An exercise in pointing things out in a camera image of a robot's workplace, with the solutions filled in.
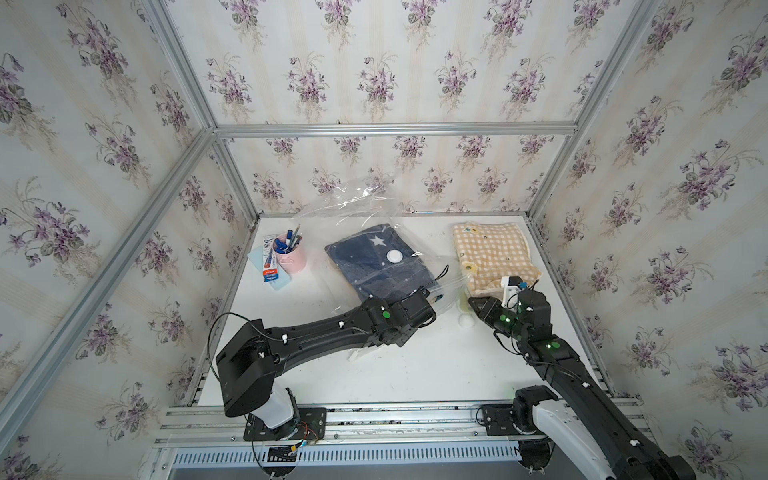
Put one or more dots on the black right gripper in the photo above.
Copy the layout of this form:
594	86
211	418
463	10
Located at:
489	311

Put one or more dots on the aluminium mounting rail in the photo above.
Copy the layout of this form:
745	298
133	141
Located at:
343	423

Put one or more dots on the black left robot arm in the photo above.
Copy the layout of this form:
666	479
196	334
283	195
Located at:
249	364

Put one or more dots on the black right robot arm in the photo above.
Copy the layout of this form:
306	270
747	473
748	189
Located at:
569	407

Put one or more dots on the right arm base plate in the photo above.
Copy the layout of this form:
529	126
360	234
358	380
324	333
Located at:
508	419

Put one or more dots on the pink pen cup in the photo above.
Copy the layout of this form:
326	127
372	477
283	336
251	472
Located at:
292	262

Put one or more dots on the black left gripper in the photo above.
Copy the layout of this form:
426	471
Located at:
410	332

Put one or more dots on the white vacuum bag valve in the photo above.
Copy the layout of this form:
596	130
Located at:
394	256

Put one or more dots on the clear plastic vacuum bag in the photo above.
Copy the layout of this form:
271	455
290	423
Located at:
356	205

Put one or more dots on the navy blue star blanket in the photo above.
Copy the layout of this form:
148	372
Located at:
361	259

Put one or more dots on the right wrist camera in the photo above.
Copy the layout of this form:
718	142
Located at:
511	287

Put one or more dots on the light green blanket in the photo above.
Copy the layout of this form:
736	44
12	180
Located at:
467	318

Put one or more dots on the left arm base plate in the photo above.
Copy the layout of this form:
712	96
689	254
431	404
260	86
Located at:
309	424

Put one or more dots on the aluminium frame crossbar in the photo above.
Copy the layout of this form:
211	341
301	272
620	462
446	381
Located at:
396	129

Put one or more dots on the blue pens in cup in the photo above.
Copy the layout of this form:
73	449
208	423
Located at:
291	240

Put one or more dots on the orange checkered blanket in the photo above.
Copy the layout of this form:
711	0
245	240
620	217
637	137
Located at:
489	252

